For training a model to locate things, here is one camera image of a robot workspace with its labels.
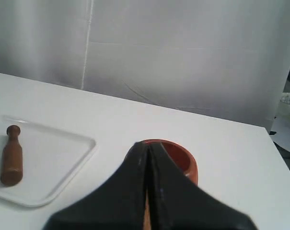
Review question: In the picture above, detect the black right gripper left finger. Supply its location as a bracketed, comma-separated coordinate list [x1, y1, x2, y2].
[44, 142, 147, 230]

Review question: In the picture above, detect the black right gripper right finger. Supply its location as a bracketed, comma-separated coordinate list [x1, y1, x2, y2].
[148, 142, 257, 230]

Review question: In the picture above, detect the brown wooden pestle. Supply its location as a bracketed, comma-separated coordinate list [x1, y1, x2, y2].
[0, 125, 23, 186]

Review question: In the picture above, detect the wooden mortar cup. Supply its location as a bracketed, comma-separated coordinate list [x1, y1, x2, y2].
[142, 139, 205, 230]

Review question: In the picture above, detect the white rectangular plastic tray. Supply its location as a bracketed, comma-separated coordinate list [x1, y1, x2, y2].
[0, 115, 97, 207]

